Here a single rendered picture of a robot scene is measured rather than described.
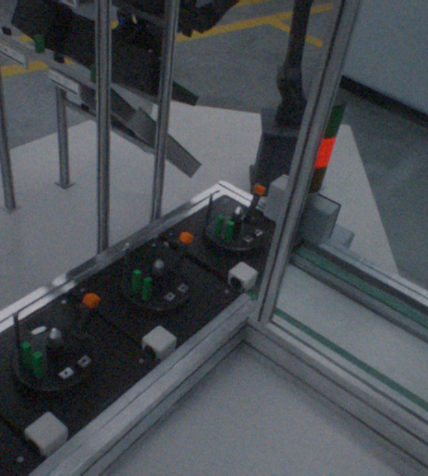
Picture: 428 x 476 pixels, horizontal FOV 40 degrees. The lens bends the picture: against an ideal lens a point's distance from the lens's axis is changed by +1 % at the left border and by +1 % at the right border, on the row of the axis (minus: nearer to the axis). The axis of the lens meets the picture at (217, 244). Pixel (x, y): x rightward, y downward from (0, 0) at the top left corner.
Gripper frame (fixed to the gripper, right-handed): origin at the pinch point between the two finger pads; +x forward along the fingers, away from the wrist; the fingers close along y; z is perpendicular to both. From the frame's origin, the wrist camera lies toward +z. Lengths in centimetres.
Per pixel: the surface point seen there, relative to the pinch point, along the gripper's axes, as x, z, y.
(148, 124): 6.9, -8.6, 23.4
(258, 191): -8.8, -24.8, 40.1
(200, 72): -145, -149, -238
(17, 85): -15, -115, -249
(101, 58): 16.3, 12.9, 33.4
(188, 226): 7.0, -30.3, 34.3
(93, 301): 36, -14, 57
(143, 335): 30, -26, 59
